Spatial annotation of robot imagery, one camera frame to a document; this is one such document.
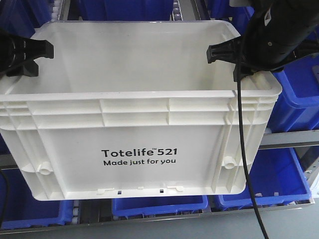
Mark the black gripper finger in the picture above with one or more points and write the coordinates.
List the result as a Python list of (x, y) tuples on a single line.
[(228, 51), (240, 72), (30, 69), (33, 49)]

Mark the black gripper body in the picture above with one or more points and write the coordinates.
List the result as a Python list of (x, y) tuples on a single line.
[(272, 41), (11, 55)]

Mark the white plastic Totelife tote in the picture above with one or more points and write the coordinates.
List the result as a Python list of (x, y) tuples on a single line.
[(126, 109)]

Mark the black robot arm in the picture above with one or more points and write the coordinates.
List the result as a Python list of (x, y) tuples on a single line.
[(286, 7)]

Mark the right shelf large blue bin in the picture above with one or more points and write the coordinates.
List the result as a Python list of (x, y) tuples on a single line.
[(297, 107)]

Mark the right shelf blue bin left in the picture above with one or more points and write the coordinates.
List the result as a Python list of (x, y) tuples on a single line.
[(22, 210)]

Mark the right shelf lower roller track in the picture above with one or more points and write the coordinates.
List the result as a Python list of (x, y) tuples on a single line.
[(75, 212)]

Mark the right shelf blue bin centre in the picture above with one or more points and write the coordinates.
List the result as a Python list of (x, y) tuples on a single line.
[(145, 206)]

